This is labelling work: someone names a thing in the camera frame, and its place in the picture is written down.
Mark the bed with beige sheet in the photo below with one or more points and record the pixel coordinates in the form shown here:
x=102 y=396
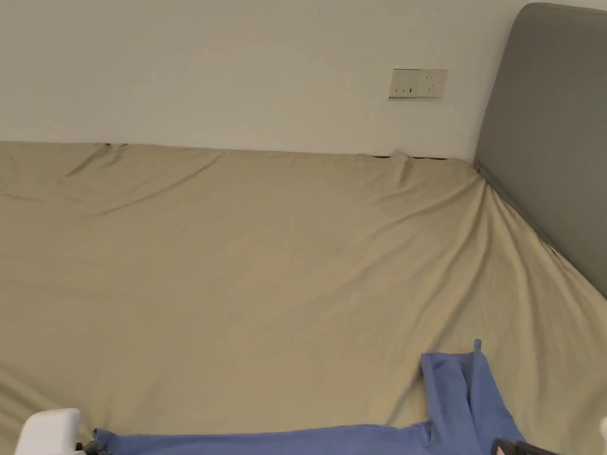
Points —
x=237 y=265

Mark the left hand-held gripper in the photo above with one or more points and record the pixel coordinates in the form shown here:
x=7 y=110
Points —
x=47 y=433

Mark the blue shirt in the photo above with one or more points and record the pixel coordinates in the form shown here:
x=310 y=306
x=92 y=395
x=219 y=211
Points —
x=455 y=407

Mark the grey padded headboard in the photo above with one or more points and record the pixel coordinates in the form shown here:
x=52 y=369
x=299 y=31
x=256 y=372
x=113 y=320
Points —
x=545 y=142

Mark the beige wall socket panel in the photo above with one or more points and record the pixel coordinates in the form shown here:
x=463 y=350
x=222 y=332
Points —
x=417 y=84

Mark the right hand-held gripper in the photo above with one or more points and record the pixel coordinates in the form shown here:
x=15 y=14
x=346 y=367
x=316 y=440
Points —
x=604 y=436

